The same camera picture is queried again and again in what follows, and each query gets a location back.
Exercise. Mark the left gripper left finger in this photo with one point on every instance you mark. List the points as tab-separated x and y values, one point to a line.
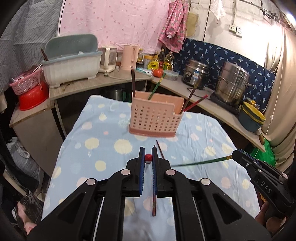
128	182

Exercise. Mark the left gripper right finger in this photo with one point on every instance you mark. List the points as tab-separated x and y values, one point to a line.
183	191

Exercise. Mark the dark maroon chopstick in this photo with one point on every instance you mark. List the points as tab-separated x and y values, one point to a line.
160	150

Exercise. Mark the dark green chopstick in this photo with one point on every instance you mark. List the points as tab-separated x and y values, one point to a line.
204	162

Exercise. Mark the brown maroon chopstick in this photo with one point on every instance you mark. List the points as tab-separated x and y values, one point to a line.
189	98

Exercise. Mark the dark red chopstick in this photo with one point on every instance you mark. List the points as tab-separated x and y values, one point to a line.
133	81

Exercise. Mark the light blue patterned tablecloth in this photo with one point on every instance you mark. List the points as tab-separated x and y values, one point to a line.
100	144

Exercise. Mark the pink perforated utensil holder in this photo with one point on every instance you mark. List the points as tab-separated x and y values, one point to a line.
158	117

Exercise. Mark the yellow green bowl stack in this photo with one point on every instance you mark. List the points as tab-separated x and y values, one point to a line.
250	117

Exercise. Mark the black induction cooktop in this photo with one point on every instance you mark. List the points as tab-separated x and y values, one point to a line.
231	108

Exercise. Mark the clear food container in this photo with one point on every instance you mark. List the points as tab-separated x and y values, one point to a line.
170	75

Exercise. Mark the red tomato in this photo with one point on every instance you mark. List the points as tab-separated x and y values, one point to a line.
158	73

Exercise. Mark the steel steamer pot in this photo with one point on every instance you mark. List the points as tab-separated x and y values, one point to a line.
232	83

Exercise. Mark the steel rice cooker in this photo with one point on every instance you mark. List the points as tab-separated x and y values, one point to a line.
195	74

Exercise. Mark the cooking oil bottle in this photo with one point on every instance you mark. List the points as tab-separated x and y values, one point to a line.
168	61

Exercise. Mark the white small appliance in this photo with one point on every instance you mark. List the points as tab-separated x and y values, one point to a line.
108	59

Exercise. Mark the pink electric kettle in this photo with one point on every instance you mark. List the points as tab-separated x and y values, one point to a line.
129	57

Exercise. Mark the red plastic basin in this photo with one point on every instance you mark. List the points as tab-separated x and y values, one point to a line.
33	97

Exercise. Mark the white dish drainer tub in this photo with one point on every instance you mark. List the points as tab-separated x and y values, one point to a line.
71	58

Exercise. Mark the pink plastic basket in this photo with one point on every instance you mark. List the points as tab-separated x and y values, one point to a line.
26	81

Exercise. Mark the pink floral garment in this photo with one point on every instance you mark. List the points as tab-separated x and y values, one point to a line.
174	30

